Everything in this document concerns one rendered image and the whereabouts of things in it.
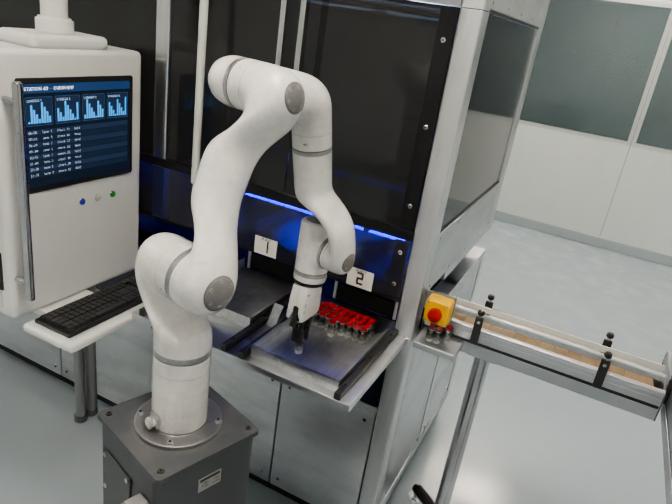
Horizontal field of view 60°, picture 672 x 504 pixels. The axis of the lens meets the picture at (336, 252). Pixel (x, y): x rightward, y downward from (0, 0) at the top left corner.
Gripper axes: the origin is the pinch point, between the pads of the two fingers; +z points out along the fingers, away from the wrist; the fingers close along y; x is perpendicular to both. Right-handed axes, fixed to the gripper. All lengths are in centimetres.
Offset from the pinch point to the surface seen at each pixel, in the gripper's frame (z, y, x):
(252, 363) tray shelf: 8.3, 9.0, -8.0
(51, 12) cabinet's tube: -67, 5, -87
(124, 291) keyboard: 13, -6, -67
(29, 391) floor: 96, -26, -141
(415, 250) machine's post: -21.3, -29.7, 17.4
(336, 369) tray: 7.5, -2.2, 11.0
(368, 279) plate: -8.0, -30.0, 5.2
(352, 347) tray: 7.1, -15.0, 9.7
